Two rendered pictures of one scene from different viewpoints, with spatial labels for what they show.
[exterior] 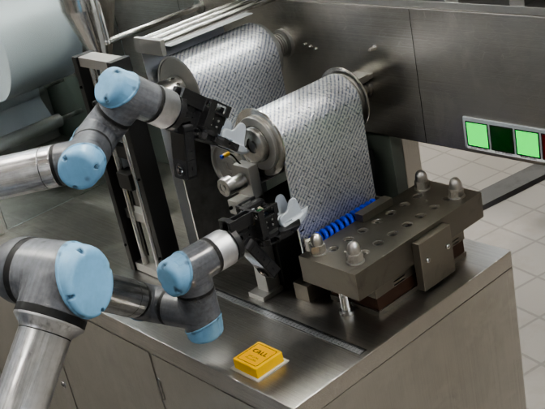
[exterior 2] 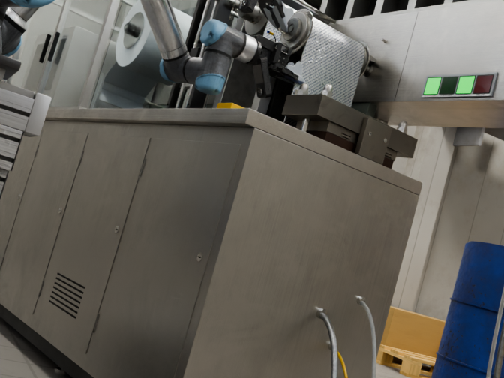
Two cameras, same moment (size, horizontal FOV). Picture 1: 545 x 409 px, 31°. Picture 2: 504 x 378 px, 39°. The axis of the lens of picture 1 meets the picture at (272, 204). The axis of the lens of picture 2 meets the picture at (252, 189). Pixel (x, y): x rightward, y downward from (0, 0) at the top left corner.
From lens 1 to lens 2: 141 cm
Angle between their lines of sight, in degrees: 29
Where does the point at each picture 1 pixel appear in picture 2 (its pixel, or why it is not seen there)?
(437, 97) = (414, 67)
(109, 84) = not seen: outside the picture
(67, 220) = not seen: hidden behind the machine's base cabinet
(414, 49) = (411, 37)
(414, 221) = not seen: hidden behind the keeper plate
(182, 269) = (220, 25)
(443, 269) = (375, 154)
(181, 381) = (163, 150)
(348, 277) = (316, 97)
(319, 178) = (320, 74)
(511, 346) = (396, 255)
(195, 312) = (212, 60)
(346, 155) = (341, 79)
